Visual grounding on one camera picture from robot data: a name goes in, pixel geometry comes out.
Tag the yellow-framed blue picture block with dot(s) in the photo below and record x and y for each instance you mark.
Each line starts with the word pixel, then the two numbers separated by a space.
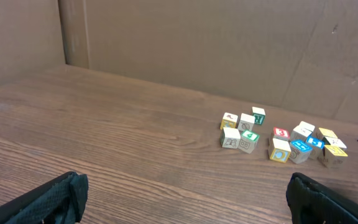
pixel 279 150

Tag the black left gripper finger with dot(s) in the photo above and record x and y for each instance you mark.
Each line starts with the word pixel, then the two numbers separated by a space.
pixel 61 200

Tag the green letter R block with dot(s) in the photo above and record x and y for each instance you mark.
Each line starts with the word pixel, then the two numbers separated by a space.
pixel 259 115

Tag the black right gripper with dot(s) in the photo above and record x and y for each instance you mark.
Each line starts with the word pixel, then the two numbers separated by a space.
pixel 312 202

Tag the green number 4 block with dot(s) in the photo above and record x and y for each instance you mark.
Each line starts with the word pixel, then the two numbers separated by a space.
pixel 248 141

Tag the leaf picture wooden block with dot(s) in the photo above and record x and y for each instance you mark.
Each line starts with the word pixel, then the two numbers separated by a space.
pixel 246 122

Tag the red number 3 block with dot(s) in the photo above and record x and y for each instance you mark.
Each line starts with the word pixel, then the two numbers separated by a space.
pixel 279 133

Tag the blue-top wooden block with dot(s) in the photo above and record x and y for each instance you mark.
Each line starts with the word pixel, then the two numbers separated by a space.
pixel 300 151

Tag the butterfly picture wooden block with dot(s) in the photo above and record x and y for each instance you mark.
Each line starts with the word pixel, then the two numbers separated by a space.
pixel 230 138

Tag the white-top green-sided block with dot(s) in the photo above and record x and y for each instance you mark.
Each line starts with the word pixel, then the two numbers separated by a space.
pixel 334 142

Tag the blue number 5 block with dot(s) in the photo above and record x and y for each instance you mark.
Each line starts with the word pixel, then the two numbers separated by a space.
pixel 316 145

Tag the yellow-top letter P block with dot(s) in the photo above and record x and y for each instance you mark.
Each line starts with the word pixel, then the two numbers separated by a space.
pixel 332 156

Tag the yellow-top wooden block rear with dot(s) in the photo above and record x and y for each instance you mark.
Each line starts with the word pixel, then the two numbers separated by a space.
pixel 321 133

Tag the plain wooden picture block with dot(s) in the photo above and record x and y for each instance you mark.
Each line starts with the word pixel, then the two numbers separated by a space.
pixel 300 133

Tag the yellow-sided boot picture block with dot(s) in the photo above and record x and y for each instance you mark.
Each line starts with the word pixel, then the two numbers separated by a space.
pixel 229 120

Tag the cardboard back panel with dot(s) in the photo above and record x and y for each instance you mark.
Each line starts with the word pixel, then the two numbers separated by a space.
pixel 297 55

